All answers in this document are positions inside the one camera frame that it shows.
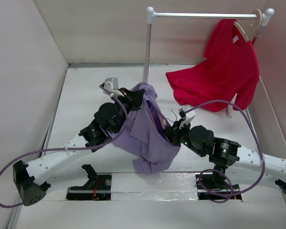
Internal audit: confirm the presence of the red t shirt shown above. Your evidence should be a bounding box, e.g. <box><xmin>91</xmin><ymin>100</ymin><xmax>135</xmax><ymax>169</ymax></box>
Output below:
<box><xmin>166</xmin><ymin>19</ymin><xmax>260</xmax><ymax>112</ymax></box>

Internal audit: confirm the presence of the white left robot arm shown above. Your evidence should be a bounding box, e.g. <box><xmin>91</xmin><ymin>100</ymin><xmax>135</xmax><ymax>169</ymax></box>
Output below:
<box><xmin>13</xmin><ymin>88</ymin><xmax>145</xmax><ymax>206</ymax></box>

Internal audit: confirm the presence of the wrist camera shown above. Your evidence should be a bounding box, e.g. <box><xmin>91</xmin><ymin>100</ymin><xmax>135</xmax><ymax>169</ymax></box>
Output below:
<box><xmin>179</xmin><ymin>105</ymin><xmax>196</xmax><ymax>129</ymax></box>
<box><xmin>101</xmin><ymin>77</ymin><xmax>119</xmax><ymax>93</ymax></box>

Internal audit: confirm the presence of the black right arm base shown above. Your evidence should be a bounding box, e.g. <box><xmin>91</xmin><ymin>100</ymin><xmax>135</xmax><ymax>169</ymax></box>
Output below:
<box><xmin>195</xmin><ymin>170</ymin><xmax>231</xmax><ymax>203</ymax></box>

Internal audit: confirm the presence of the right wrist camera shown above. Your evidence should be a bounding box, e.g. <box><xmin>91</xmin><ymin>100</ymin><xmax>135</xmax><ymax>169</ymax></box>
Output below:
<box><xmin>179</xmin><ymin>105</ymin><xmax>196</xmax><ymax>129</ymax></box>

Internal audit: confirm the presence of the white metal clothes rack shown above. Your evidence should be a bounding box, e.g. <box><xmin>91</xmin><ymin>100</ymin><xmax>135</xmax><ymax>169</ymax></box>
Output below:
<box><xmin>140</xmin><ymin>6</ymin><xmax>275</xmax><ymax>117</ymax></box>

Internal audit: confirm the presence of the purple t shirt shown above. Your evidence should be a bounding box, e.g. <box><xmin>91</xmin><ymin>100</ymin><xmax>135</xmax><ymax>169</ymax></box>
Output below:
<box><xmin>112</xmin><ymin>82</ymin><xmax>181</xmax><ymax>175</ymax></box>

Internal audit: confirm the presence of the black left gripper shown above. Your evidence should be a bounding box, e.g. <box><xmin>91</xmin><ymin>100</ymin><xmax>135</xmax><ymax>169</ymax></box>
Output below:
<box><xmin>110</xmin><ymin>88</ymin><xmax>143</xmax><ymax>134</ymax></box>

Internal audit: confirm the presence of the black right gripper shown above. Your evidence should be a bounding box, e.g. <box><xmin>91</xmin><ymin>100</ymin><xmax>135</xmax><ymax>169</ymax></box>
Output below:
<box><xmin>162</xmin><ymin>118</ymin><xmax>205</xmax><ymax>157</ymax></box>

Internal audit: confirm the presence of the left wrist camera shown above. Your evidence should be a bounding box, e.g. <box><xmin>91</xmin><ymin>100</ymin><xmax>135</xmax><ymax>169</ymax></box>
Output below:
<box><xmin>101</xmin><ymin>77</ymin><xmax>119</xmax><ymax>93</ymax></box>

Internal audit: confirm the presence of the pink plastic hanger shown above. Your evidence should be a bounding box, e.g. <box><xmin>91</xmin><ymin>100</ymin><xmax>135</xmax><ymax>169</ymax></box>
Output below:
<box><xmin>152</xmin><ymin>110</ymin><xmax>172</xmax><ymax>131</ymax></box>

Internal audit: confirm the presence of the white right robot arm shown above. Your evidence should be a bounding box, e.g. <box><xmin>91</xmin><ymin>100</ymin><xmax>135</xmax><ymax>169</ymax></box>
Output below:
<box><xmin>163</xmin><ymin>122</ymin><xmax>286</xmax><ymax>199</ymax></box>

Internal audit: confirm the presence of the wooden hanger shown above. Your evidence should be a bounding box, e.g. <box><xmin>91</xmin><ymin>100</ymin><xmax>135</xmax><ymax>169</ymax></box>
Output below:
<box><xmin>234</xmin><ymin>9</ymin><xmax>263</xmax><ymax>42</ymax></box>

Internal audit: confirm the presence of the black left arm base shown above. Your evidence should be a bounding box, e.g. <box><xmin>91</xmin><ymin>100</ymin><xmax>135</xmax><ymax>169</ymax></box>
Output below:
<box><xmin>66</xmin><ymin>164</ymin><xmax>112</xmax><ymax>201</ymax></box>

